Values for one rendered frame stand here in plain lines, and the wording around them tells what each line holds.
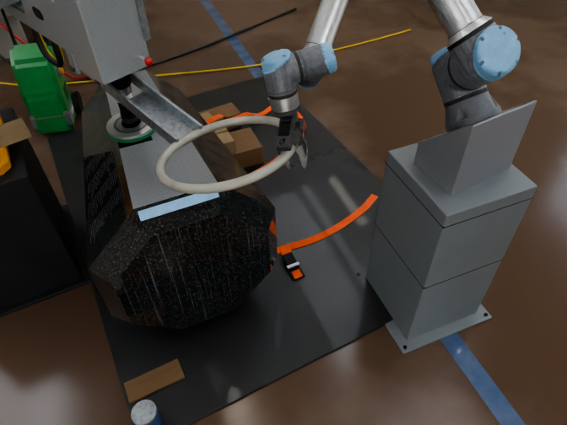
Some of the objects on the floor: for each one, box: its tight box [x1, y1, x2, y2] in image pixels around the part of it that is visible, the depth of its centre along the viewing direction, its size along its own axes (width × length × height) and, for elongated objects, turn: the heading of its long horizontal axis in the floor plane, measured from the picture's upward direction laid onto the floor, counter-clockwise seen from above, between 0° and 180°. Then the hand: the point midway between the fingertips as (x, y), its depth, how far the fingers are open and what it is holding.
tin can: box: [131, 400, 163, 425], centre depth 194 cm, size 10×10×13 cm
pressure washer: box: [0, 8, 84, 135], centre depth 328 cm, size 35×35×87 cm
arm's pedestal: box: [357, 143, 537, 354], centre depth 213 cm, size 50×50×85 cm
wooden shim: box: [124, 358, 186, 404], centre depth 211 cm, size 25×10×2 cm, turn 119°
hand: (295, 166), depth 158 cm, fingers closed on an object, 4 cm apart
